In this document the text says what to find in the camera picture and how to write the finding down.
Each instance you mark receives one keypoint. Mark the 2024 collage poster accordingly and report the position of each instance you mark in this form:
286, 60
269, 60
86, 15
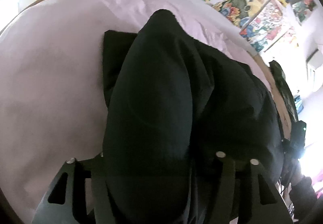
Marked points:
266, 27

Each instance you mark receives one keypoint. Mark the right forearm dark sleeve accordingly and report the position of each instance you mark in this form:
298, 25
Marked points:
303, 198

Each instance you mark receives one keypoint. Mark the dark green garment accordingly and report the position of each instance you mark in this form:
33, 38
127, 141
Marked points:
285, 92

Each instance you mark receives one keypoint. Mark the pink bed sheet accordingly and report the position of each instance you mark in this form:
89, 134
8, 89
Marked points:
52, 101

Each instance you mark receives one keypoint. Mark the red flower dark painting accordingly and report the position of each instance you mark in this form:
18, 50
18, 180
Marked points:
303, 10

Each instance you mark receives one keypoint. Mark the white air conditioner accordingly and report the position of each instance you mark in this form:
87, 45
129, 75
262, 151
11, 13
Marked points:
314, 61

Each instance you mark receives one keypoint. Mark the black puffer jacket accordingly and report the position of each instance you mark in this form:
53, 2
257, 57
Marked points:
173, 102

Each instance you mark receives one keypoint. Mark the wooden bed frame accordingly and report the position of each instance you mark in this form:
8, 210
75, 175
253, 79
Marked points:
277, 92

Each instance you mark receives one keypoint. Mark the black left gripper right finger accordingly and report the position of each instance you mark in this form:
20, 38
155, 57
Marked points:
246, 194

